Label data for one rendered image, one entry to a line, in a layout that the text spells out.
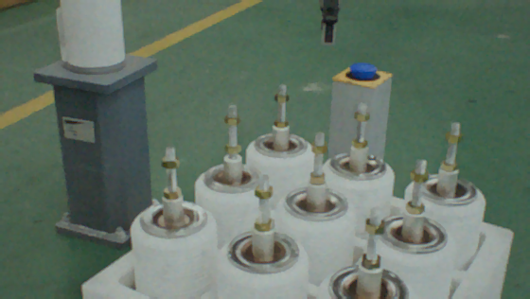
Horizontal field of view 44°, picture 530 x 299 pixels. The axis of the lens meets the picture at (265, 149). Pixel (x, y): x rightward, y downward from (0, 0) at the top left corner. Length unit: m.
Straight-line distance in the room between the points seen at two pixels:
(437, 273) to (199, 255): 0.25
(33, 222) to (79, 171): 0.18
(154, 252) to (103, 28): 0.45
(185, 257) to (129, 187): 0.44
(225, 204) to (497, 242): 0.35
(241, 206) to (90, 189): 0.41
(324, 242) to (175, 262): 0.17
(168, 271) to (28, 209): 0.63
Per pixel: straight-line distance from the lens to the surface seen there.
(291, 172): 0.88
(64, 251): 1.18
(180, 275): 0.73
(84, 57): 1.07
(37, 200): 1.35
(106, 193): 1.13
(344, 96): 1.00
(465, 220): 0.81
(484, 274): 0.82
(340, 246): 0.76
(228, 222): 0.80
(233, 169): 0.81
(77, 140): 1.11
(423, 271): 0.71
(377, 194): 0.84
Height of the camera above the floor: 0.64
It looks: 25 degrees down
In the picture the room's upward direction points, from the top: 1 degrees clockwise
